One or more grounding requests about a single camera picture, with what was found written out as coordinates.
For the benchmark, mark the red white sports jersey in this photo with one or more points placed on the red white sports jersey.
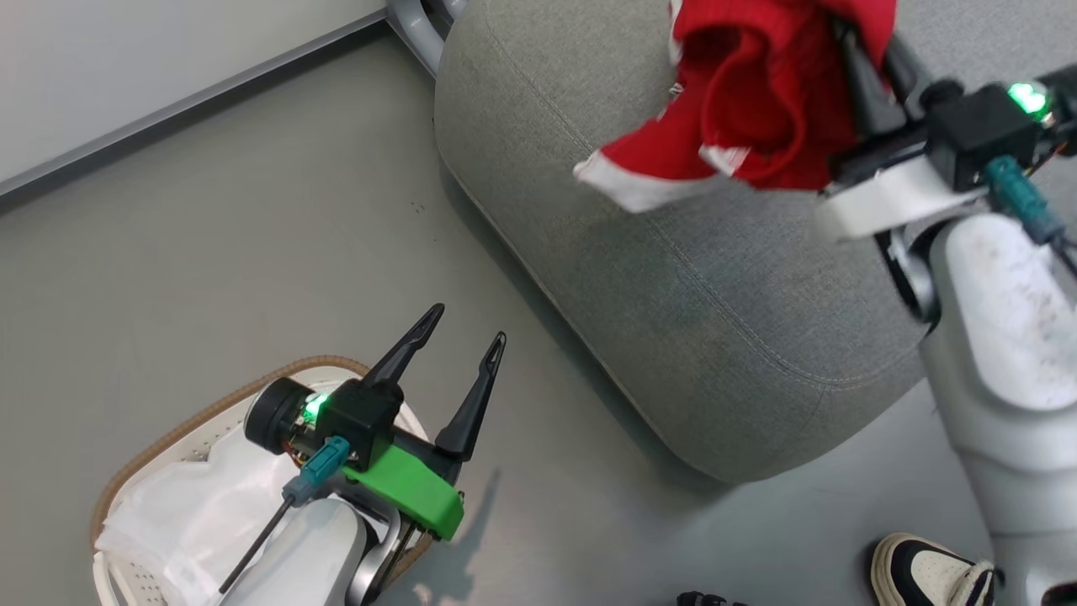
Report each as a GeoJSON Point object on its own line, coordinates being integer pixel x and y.
{"type": "Point", "coordinates": [757, 101]}

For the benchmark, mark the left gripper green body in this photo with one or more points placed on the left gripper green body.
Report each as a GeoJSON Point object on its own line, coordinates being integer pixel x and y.
{"type": "Point", "coordinates": [412, 488]}

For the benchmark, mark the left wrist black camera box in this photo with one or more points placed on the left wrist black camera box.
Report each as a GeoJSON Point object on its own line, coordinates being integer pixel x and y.
{"type": "Point", "coordinates": [362, 417]}

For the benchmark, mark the cream black sneaker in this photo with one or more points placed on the cream black sneaker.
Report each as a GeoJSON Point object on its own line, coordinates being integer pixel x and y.
{"type": "Point", "coordinates": [925, 576]}

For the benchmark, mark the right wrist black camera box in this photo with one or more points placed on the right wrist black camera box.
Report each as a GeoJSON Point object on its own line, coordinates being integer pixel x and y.
{"type": "Point", "coordinates": [976, 139]}

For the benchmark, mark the small black floor object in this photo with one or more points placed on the small black floor object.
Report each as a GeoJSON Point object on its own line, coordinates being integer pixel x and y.
{"type": "Point", "coordinates": [707, 599]}

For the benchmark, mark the left gripper black round motor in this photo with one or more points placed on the left gripper black round motor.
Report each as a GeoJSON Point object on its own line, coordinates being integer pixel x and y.
{"type": "Point", "coordinates": [271, 414]}

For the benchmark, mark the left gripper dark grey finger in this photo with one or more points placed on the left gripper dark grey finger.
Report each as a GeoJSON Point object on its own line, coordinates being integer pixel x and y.
{"type": "Point", "coordinates": [471, 412]}
{"type": "Point", "coordinates": [404, 349]}

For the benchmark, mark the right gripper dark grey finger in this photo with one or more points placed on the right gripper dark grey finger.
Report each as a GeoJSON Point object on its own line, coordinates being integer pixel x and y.
{"type": "Point", "coordinates": [909, 80]}
{"type": "Point", "coordinates": [871, 93]}

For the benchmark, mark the grey partition bottom rail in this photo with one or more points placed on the grey partition bottom rail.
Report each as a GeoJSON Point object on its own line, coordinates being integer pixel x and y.
{"type": "Point", "coordinates": [185, 101]}

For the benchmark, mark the grey fabric sofa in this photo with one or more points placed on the grey fabric sofa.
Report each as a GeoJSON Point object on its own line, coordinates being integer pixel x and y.
{"type": "Point", "coordinates": [673, 278]}

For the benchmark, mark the white garment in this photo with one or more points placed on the white garment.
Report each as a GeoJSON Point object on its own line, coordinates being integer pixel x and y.
{"type": "Point", "coordinates": [193, 505]}

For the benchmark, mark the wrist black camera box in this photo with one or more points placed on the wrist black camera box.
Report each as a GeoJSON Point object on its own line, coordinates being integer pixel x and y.
{"type": "Point", "coordinates": [976, 139]}
{"type": "Point", "coordinates": [362, 417]}

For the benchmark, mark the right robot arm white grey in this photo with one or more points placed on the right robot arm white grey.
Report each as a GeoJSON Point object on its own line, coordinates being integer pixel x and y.
{"type": "Point", "coordinates": [1010, 353]}

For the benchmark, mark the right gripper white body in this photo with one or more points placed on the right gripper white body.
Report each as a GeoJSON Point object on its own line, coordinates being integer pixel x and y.
{"type": "Point", "coordinates": [892, 198]}

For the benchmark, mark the white laundry basket brown rim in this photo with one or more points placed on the white laundry basket brown rim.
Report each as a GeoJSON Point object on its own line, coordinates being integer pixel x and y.
{"type": "Point", "coordinates": [160, 442]}

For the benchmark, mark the grey partition post double foot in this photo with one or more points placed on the grey partition post double foot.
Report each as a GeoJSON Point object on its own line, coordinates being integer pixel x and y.
{"type": "Point", "coordinates": [416, 29]}

